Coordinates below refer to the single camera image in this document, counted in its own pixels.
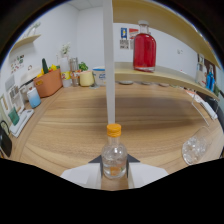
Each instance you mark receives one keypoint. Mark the yellow cup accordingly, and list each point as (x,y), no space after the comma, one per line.
(86,79)

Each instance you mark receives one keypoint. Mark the black kettle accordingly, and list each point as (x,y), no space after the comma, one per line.
(5,141)

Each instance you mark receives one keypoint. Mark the orange basket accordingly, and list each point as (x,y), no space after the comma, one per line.
(48,83)

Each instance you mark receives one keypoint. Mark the green cup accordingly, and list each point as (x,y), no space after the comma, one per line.
(14,116)

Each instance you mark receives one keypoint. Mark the red liquid glass bottle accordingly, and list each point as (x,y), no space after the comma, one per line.
(144,50)

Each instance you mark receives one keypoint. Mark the white frame wooden shelf rack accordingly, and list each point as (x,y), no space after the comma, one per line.
(156,75)

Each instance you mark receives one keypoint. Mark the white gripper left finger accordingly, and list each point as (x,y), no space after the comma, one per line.
(83,175)

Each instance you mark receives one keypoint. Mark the wooden wall shelf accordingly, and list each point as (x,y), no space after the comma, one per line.
(26,40)

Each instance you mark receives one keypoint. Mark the green potted plant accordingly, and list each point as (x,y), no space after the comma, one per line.
(83,66)

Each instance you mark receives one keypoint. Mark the white and blue cup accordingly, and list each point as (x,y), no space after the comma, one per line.
(34,98)

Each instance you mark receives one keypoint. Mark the blue liquid bottle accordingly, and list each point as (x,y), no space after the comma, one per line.
(209,80)

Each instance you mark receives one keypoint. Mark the clear bottle with orange cap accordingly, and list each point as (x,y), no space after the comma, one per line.
(114,156)

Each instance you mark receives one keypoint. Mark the blue white tub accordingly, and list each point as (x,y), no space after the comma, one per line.
(99,76)

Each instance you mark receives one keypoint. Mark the white tray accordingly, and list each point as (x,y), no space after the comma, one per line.
(22,123)

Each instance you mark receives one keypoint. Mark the wall posters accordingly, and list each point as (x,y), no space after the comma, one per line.
(124,38)

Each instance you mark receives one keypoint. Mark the clear glass cup with ice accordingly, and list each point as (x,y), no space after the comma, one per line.
(195,148)

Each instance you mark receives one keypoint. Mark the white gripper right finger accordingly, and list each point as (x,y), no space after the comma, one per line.
(145,173)

